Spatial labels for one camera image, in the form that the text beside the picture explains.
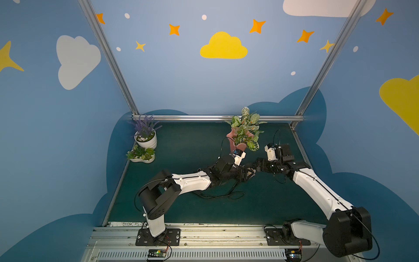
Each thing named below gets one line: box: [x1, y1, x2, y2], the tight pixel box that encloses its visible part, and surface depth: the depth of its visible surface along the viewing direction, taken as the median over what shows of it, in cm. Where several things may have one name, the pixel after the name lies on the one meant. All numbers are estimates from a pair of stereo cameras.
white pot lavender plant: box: [127, 114, 163, 150], surface depth 101 cm
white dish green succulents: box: [125, 144, 156, 164], surface depth 100 cm
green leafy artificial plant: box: [224, 106, 268, 152], surface depth 85 cm
